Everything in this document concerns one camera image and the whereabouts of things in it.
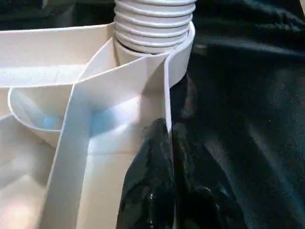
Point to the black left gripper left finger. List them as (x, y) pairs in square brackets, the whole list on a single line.
[(147, 186)]

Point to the white plastic table leg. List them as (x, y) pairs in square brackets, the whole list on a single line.
[(155, 23)]

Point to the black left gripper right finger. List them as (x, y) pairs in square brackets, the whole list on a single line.
[(202, 195)]

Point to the white plastic table top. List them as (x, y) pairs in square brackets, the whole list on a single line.
[(47, 95)]

